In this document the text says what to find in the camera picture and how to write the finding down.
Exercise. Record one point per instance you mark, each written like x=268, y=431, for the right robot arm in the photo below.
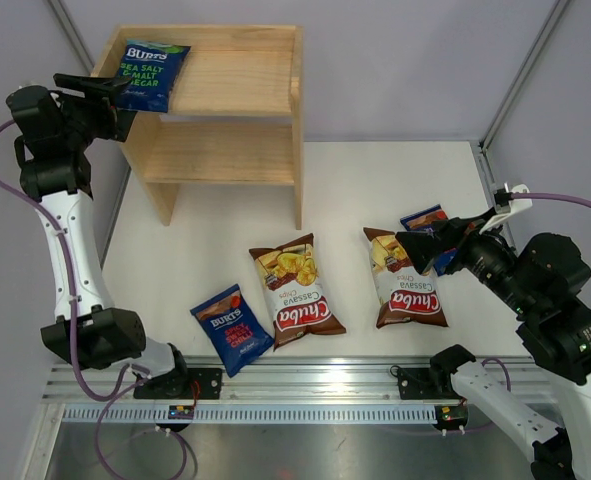
x=540, y=286

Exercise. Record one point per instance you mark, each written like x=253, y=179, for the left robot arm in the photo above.
x=89, y=331

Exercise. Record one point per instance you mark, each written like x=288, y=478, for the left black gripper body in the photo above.
x=87, y=118

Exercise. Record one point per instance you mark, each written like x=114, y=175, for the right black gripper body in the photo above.
x=460, y=232

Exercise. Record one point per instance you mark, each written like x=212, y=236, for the right Chuba cassava chips bag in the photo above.
x=405, y=295

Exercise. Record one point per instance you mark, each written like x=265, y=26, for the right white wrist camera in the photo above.
x=508, y=202

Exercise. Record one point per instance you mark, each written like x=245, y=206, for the chuba cassava chips bag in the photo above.
x=405, y=295
x=293, y=291

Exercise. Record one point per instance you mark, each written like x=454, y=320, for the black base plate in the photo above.
x=415, y=383
x=200, y=383

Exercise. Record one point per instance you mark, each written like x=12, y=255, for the aluminium mounting rail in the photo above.
x=292, y=390

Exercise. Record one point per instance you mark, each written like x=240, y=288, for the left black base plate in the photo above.
x=200, y=383

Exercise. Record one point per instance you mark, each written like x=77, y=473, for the left Chuba cassava chips bag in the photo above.
x=293, y=291

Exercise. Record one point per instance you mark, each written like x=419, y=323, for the wooden two-tier shelf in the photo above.
x=236, y=111

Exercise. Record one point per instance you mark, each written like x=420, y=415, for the Burts sea salt vinegar bag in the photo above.
x=153, y=69

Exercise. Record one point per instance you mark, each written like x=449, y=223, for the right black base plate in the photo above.
x=415, y=383

